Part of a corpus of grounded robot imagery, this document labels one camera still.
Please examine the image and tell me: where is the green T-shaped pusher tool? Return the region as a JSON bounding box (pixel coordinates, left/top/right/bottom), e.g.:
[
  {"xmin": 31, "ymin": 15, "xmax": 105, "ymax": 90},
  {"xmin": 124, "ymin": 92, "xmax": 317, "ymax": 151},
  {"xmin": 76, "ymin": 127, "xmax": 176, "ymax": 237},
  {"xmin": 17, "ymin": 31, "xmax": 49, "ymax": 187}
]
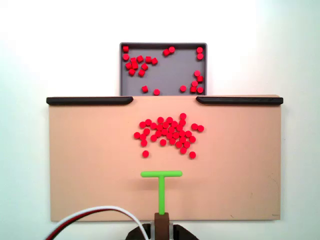
[{"xmin": 140, "ymin": 170, "xmax": 183, "ymax": 216}]

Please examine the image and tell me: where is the beige rectangular board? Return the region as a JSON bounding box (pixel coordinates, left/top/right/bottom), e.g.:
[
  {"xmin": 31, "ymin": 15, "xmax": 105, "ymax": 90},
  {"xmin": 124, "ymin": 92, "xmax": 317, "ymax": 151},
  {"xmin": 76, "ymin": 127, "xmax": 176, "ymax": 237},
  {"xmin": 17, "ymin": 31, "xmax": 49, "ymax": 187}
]
[{"xmin": 47, "ymin": 94, "xmax": 285, "ymax": 223}]

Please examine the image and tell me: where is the grey rectangular container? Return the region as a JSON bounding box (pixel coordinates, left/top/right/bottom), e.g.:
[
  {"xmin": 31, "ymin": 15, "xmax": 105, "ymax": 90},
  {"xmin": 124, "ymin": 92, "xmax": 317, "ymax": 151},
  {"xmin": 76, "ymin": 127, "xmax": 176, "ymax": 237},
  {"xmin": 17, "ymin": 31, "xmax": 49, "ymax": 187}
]
[{"xmin": 119, "ymin": 41, "xmax": 208, "ymax": 97}]

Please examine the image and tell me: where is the black edge rail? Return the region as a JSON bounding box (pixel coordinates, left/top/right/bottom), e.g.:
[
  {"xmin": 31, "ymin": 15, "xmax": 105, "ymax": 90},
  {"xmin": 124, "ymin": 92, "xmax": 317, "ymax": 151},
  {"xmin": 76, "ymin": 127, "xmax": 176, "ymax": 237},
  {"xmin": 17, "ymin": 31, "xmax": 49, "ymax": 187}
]
[
  {"xmin": 195, "ymin": 95, "xmax": 284, "ymax": 106},
  {"xmin": 46, "ymin": 96, "xmax": 134, "ymax": 106}
]

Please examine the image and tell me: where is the white red black servo cable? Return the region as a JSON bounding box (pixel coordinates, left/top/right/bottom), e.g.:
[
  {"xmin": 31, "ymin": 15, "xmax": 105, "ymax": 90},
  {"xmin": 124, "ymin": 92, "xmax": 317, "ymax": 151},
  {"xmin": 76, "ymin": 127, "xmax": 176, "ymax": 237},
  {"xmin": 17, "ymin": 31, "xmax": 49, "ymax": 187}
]
[{"xmin": 42, "ymin": 205, "xmax": 149, "ymax": 240}]

